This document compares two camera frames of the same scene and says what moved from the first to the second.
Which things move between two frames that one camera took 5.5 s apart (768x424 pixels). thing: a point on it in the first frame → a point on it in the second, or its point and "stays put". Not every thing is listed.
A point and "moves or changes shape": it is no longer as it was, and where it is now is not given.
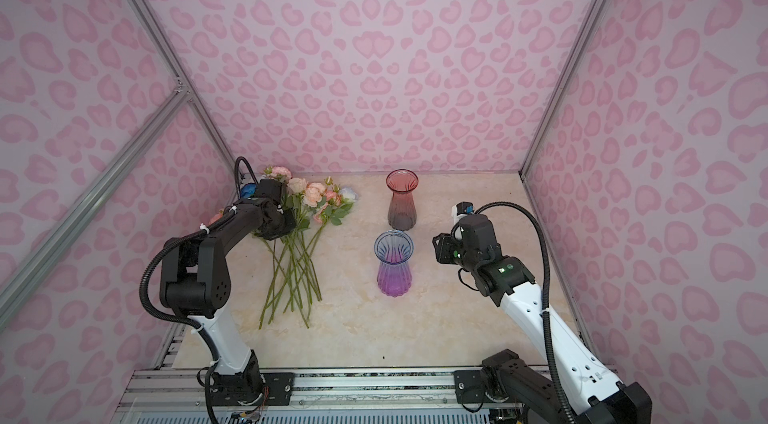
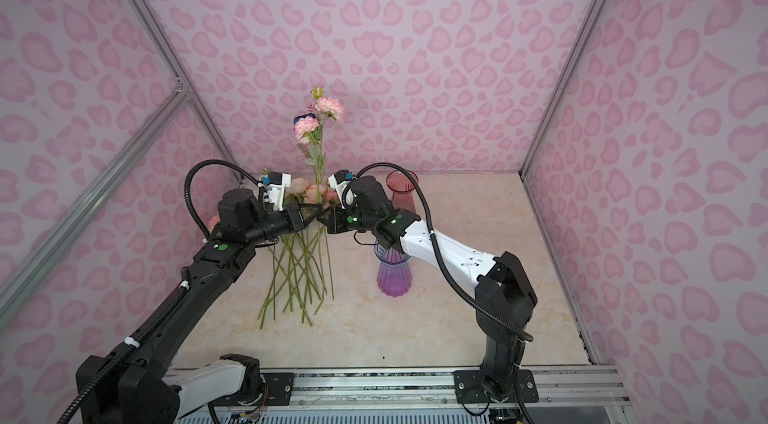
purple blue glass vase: x=394 y=249 stays put
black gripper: x=461 y=209 → x=338 y=181
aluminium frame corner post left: x=168 y=45 stays put
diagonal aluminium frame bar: x=157 y=123 stays put
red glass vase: x=402 y=206 stays put
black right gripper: x=443 y=247 → x=337 y=224
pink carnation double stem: x=279 y=173 moves or changes shape
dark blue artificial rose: x=248 y=190 moves or changes shape
